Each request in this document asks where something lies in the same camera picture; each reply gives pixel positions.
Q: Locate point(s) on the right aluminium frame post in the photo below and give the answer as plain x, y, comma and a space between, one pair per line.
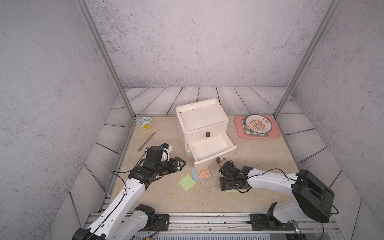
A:
319, 33

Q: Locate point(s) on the blue sticky note pad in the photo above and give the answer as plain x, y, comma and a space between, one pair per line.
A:
195, 175

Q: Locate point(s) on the green sticky note pad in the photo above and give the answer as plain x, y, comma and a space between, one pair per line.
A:
187, 182

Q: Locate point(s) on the white drawer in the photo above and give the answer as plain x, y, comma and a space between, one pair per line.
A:
205, 152

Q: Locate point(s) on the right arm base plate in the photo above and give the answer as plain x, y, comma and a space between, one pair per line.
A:
260, 222

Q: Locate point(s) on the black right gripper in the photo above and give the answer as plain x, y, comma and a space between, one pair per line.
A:
223, 182

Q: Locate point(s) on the yellow blue patterned bowl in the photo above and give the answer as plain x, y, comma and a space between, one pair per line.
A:
145, 123

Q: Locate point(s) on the silver table knife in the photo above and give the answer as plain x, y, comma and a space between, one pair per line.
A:
146, 141

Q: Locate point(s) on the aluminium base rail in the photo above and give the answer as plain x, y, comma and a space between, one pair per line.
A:
237, 223

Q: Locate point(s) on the orange patterned plate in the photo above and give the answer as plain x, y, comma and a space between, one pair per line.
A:
258, 123

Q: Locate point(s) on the left aluminium frame post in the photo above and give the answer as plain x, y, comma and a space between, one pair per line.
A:
86, 14

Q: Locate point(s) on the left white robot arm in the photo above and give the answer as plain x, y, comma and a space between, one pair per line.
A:
112, 224

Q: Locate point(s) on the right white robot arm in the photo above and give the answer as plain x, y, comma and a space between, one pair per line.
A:
311, 198

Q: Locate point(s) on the white three-drawer cabinet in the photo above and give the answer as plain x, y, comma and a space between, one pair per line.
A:
201, 120

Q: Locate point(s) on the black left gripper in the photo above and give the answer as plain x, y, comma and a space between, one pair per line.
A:
173, 167

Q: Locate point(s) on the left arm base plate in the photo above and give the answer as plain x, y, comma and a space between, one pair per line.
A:
157, 223

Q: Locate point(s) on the aluminium frame post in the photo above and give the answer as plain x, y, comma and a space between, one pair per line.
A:
319, 33
86, 14

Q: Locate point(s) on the pink tray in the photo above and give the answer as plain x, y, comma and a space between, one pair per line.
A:
274, 133

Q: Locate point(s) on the orange patterned sticky pad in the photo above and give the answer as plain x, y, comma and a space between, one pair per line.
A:
204, 173

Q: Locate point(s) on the green checkered cloth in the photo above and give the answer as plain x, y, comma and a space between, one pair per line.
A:
248, 132

